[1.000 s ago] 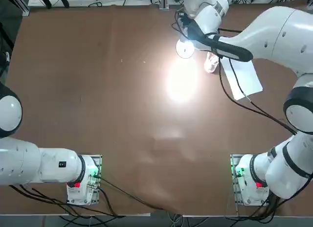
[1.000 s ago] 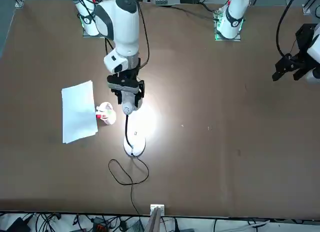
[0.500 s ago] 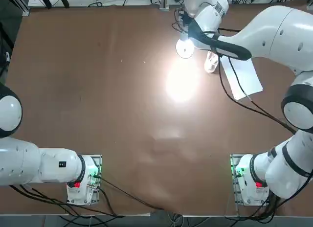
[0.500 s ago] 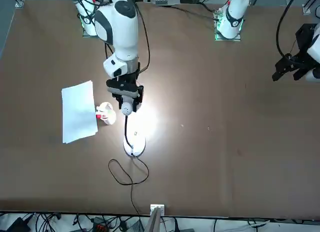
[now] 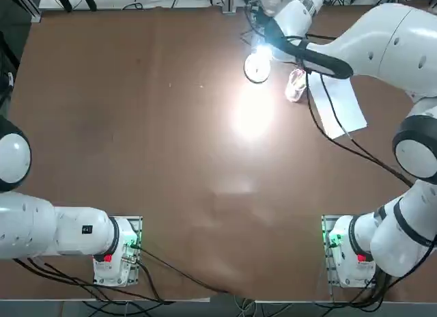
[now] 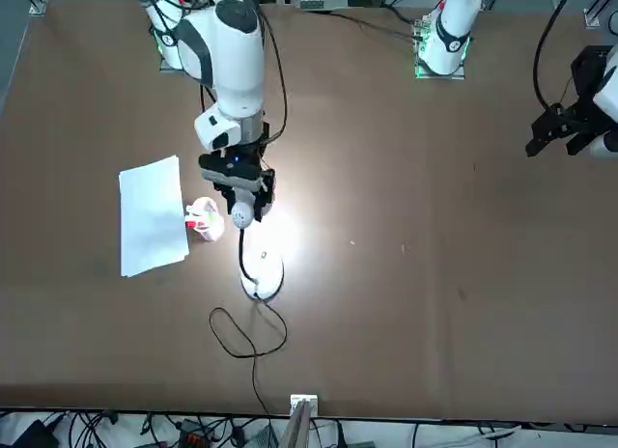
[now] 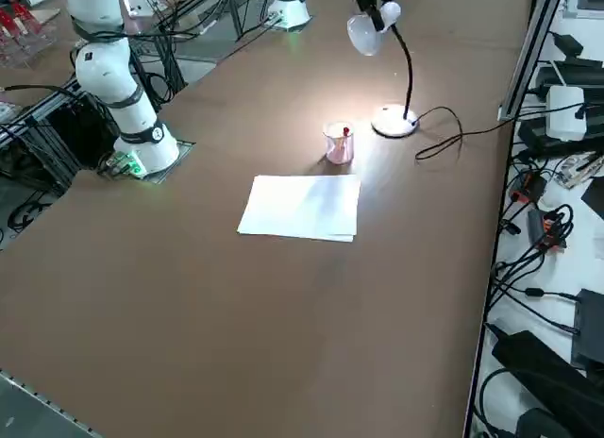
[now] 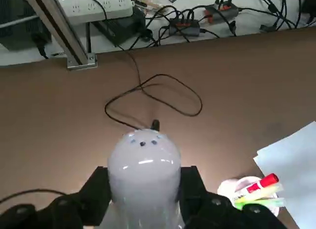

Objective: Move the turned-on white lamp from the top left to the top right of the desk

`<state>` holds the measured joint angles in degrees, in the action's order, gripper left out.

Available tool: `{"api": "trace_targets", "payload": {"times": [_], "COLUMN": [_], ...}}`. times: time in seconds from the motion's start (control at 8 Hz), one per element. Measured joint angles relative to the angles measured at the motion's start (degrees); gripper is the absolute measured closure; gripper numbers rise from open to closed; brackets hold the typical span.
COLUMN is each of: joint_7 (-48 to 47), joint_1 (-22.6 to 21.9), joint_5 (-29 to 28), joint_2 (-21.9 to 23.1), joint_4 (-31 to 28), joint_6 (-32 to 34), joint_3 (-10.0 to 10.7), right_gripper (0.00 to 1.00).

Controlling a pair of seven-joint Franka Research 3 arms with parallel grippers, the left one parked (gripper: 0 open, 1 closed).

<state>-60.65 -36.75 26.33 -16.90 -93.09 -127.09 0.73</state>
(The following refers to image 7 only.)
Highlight white gooseneck desk lamp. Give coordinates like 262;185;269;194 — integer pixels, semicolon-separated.
346;1;420;139

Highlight clear plastic cup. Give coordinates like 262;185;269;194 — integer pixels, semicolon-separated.
323;121;355;165

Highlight black power brick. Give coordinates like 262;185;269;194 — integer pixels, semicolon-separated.
551;31;585;58

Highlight white paper sheets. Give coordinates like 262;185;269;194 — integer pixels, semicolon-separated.
237;174;362;244

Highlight white power adapter box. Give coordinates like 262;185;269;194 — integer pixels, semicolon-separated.
545;84;589;142

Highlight orange black connector block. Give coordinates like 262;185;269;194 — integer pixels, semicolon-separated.
512;171;548;203

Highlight black adapter with orange plug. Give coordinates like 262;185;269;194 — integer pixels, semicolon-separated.
527;206;575;253

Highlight clear acrylic rack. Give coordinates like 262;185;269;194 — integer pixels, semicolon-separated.
0;0;58;70

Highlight black flat device box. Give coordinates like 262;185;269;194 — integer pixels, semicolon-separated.
570;289;604;371

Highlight aluminium table edge strip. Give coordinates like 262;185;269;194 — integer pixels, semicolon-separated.
0;367;103;438

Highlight aluminium frame profile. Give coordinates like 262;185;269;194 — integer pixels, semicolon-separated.
498;0;567;123

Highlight black lamp power cable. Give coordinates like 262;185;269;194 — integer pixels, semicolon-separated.
409;106;515;161

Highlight black metal frame rack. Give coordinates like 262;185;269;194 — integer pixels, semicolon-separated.
0;86;119;194

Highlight large black bracket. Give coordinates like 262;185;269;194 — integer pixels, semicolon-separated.
490;330;604;438

